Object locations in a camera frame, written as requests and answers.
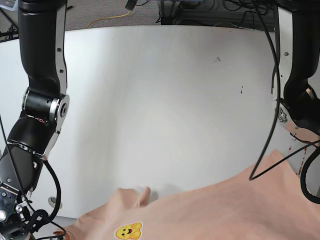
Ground peach T-shirt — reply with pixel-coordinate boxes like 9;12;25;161
64;162;320;240

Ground black robot arm image-left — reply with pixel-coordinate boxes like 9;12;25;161
0;0;70;240

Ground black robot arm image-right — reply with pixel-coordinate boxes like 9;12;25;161
272;0;320;142

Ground red tape rectangle marking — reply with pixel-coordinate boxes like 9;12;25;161
288;138;307;177

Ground yellow cable on floor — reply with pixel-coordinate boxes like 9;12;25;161
86;8;131;30

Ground left table cable grommet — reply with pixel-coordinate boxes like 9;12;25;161
48;196;63;209

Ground image-left arm black cable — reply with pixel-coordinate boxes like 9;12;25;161
0;117;68;240

